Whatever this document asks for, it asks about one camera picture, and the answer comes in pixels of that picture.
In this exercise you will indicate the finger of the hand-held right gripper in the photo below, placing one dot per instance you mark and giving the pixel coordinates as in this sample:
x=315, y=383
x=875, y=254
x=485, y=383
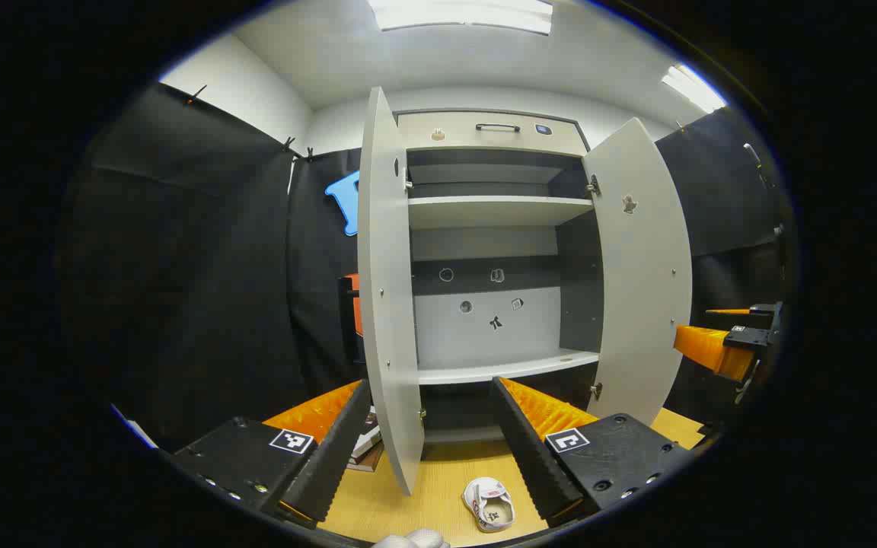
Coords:
x=751, y=310
x=709, y=350

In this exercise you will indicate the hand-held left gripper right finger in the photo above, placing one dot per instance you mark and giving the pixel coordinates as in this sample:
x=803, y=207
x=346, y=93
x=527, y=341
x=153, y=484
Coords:
x=530, y=449

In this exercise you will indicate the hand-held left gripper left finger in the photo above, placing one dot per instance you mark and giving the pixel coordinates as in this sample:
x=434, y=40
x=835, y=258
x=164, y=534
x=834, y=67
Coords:
x=336, y=449

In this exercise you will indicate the white shoe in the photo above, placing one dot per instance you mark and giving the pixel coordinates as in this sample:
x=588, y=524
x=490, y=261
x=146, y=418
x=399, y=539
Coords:
x=493, y=508

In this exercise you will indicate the grey shoe cabinet door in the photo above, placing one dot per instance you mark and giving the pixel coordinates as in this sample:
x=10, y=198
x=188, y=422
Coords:
x=389, y=304
x=644, y=266

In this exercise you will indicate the grey shoe cabinet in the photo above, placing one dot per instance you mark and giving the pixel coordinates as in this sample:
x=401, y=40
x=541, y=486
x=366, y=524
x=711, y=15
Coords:
x=484, y=209

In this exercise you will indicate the beige cabinet drawer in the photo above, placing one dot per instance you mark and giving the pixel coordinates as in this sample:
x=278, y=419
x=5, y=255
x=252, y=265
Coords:
x=469, y=133

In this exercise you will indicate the stack of books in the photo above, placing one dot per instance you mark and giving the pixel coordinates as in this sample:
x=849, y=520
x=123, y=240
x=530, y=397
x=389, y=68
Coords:
x=366, y=449

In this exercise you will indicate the white printed board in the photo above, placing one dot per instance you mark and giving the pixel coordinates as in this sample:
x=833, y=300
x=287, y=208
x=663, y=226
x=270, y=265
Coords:
x=134, y=430

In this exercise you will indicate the ceiling light panel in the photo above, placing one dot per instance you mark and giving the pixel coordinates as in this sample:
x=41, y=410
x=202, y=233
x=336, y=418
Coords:
x=461, y=14
x=693, y=87

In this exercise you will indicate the black backdrop cloth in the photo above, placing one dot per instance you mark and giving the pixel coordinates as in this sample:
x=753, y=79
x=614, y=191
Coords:
x=180, y=266

